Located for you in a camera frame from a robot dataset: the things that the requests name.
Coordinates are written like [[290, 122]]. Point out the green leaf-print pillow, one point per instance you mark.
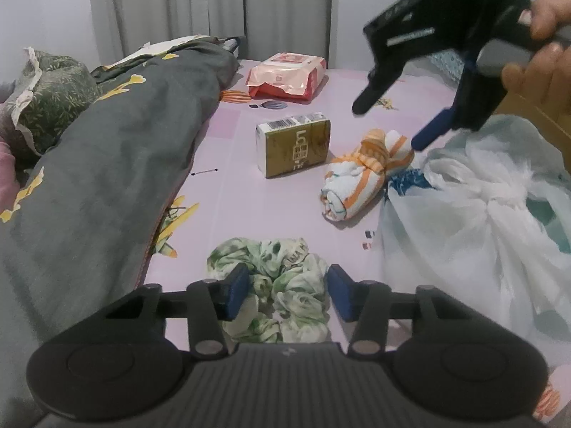
[[53, 98]]

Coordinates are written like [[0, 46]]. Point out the white cloth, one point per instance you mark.
[[134, 53]]

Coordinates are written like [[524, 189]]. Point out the grey curtain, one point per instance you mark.
[[200, 4]]

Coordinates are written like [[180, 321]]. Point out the pink printed blanket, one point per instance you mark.
[[6, 174]]

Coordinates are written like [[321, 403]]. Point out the olive box with barcode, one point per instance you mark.
[[294, 147]]

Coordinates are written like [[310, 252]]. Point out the grey duvet yellow prints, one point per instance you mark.
[[98, 178]]

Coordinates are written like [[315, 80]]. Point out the white plastic bag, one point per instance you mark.
[[473, 240]]

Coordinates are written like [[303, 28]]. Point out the orange striped white towel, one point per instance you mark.
[[361, 178]]

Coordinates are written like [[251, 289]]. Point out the pink wet wipes pack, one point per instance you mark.
[[285, 76]]

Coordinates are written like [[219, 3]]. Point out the person's right hand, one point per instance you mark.
[[553, 80]]

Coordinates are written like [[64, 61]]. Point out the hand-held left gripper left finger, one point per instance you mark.
[[234, 292]]

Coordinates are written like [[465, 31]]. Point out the black hairpin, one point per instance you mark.
[[204, 171]]

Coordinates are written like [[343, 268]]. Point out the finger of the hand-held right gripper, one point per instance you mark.
[[430, 131], [377, 89]]

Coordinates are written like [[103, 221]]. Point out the cardboard box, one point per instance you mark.
[[544, 129]]

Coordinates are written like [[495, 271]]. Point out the green floral scrunchie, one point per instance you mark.
[[290, 272]]

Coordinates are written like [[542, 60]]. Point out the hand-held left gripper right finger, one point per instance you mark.
[[341, 294]]

